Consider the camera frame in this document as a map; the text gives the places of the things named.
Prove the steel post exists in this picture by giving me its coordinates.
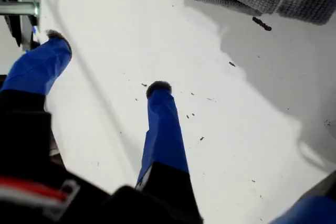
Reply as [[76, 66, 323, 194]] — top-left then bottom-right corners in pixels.
[[0, 0, 40, 17]]

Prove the small dark debris piece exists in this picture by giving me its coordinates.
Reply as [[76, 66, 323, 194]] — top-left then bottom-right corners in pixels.
[[251, 16, 272, 31]]

